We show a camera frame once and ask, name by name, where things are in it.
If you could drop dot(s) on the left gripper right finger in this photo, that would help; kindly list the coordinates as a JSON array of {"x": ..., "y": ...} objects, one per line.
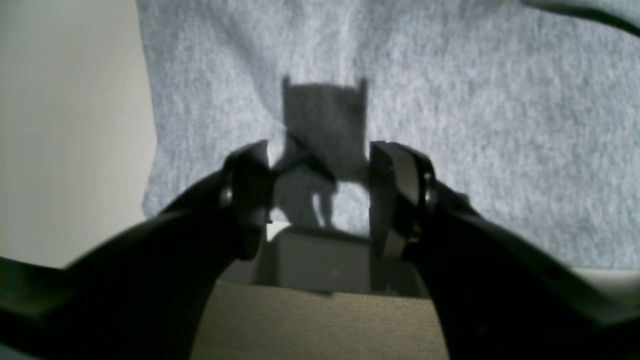
[{"x": 497, "y": 296}]

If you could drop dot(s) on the grey T-shirt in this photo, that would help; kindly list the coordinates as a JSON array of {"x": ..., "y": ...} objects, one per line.
[{"x": 529, "y": 107}]

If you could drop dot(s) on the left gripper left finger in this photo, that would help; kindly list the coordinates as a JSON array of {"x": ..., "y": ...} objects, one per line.
[{"x": 141, "y": 294}]

